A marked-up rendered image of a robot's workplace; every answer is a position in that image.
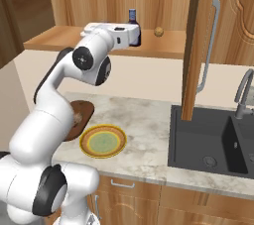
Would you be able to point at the carved wooden cabinet door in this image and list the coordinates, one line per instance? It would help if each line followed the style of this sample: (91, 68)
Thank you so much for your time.
(236, 21)

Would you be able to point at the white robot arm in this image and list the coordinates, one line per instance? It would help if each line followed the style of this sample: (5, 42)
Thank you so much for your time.
(36, 136)

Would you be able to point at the wooden base cabinet door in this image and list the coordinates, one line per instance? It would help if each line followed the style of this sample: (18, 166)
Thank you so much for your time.
(132, 215)

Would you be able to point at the dark blue condiment bottle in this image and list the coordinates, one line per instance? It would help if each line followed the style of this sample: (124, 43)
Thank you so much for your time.
(132, 16)

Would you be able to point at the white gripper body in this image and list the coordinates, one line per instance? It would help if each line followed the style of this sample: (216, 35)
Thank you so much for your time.
(97, 29)

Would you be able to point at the dark wooden cabinet door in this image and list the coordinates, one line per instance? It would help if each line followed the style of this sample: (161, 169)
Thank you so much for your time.
(8, 21)

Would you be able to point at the wooden drawer front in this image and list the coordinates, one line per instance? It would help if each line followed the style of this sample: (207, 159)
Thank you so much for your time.
(145, 191)

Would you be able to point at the grey sink tap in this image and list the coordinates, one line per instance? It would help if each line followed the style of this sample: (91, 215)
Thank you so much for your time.
(243, 93)

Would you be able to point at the dark brown rounded flat dish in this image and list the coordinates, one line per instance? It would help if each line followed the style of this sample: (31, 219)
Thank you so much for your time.
(84, 111)

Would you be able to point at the wooden cabinet with shelf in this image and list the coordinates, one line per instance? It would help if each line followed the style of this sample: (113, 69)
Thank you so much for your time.
(99, 1)

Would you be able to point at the yellow green round flat disc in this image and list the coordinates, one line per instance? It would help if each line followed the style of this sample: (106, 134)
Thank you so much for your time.
(103, 141)

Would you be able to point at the black kitchen sink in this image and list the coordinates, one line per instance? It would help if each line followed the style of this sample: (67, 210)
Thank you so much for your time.
(201, 136)

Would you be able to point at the small tan round food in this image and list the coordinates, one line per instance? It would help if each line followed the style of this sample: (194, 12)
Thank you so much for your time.
(159, 31)

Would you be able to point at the wide wooden base cabinet front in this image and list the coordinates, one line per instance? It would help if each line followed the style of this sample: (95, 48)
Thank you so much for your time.
(208, 207)

